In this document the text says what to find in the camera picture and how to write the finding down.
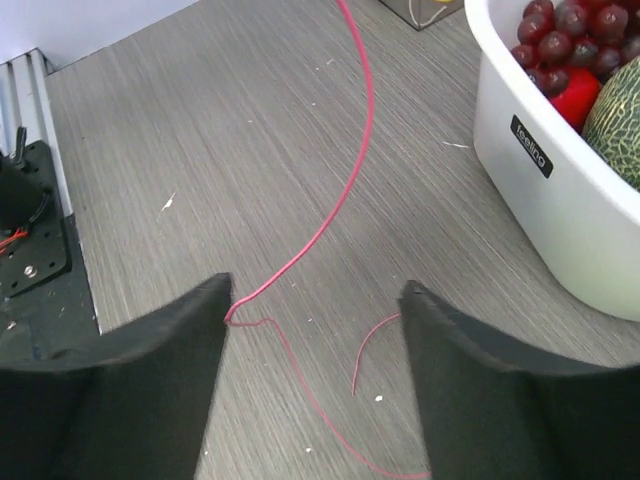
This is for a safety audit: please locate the green netted melon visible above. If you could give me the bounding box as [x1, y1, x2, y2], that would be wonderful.
[582, 57, 640, 191]

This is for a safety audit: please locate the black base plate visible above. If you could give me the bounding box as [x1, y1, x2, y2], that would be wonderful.
[1, 126, 99, 361]

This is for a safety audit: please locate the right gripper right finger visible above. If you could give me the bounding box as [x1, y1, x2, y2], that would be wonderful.
[399, 281, 639, 480]

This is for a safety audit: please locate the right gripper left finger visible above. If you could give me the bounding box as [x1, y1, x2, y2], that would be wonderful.
[1, 273, 232, 479]

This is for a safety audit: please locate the white plastic fruit basket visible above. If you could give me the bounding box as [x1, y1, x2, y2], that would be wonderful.
[465, 1, 639, 321]

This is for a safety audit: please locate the dark red grape bunch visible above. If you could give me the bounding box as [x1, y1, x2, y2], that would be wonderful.
[511, 1, 639, 98]

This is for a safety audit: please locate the pink thin cable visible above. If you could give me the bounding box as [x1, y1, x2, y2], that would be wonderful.
[223, 0, 434, 480]

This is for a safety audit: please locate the clear plastic cable box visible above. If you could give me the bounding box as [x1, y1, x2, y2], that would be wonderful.
[380, 0, 464, 31]

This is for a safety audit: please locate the red apple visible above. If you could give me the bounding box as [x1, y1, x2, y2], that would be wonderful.
[549, 68, 601, 133]

